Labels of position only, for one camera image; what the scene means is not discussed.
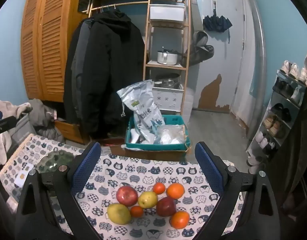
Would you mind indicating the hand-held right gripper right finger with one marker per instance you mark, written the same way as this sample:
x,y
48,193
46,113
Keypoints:
x,y
209,167

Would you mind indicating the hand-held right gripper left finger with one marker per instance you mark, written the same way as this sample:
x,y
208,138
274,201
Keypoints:
x,y
87,165

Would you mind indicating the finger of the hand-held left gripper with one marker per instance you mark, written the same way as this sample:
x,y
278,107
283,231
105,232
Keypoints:
x,y
4,123

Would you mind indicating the green glass bowl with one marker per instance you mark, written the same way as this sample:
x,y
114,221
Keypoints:
x,y
54,161

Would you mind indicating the orange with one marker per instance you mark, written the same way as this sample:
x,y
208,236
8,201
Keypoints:
x,y
180,219
175,190

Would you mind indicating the small tangerine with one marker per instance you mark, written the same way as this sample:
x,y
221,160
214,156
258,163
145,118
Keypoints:
x,y
159,188
137,211

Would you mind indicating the dark red apple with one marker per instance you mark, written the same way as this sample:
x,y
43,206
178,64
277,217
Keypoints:
x,y
166,206

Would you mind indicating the grey fabric bin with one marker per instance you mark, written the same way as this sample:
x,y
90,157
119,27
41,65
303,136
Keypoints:
x,y
22,132

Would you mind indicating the wooden drawer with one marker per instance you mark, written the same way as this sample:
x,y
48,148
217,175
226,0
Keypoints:
x,y
71,130

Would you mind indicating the grey garment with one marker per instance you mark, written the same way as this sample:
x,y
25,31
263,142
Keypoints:
x,y
43,120

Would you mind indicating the teal plastic basket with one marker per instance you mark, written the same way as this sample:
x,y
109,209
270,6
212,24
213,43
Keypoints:
x,y
129,140

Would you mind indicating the clear plastic bag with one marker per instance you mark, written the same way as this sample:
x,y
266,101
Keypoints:
x,y
171,135

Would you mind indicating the large cardboard box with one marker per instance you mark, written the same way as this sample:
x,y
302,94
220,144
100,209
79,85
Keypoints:
x,y
156,155

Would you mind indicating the white card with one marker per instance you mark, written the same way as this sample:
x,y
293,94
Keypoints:
x,y
22,176

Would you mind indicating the cat print cloth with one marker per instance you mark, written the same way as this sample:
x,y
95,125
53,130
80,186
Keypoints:
x,y
143,175

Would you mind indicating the white printed drawer box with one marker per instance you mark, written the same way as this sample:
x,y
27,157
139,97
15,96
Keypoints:
x,y
168,98

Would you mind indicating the white rice bag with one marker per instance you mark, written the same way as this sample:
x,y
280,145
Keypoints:
x,y
141,105

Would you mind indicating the shoe rack with shoes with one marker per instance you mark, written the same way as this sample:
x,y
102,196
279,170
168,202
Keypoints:
x,y
281,110

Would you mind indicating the wooden louvered wardrobe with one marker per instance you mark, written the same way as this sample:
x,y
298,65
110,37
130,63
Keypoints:
x,y
48,42

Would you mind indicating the black hooded coat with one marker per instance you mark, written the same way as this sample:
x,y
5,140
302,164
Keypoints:
x,y
111,75

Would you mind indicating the steel stockpot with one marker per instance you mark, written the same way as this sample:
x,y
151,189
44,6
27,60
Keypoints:
x,y
168,81

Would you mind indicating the grey door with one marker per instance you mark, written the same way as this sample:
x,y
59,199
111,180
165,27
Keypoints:
x,y
223,67

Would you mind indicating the dark grey jacket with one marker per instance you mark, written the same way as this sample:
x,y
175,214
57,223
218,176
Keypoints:
x,y
79,55

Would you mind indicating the wooden shelf rack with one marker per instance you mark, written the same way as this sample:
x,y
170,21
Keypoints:
x,y
187,55

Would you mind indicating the olive hanging bag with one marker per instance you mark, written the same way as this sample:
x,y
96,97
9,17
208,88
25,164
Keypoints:
x,y
202,50

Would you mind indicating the steel cooking pot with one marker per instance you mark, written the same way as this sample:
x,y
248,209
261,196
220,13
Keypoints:
x,y
166,57

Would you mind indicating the grey pipe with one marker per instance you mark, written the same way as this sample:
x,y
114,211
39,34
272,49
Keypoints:
x,y
259,55

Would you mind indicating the dark blue umbrella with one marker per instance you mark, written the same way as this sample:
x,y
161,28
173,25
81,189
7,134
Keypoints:
x,y
217,22

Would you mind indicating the white storage bin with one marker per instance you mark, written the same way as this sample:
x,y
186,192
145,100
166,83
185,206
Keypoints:
x,y
167,12

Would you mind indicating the wooden clothes rail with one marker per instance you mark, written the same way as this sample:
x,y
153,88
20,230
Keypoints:
x,y
128,4

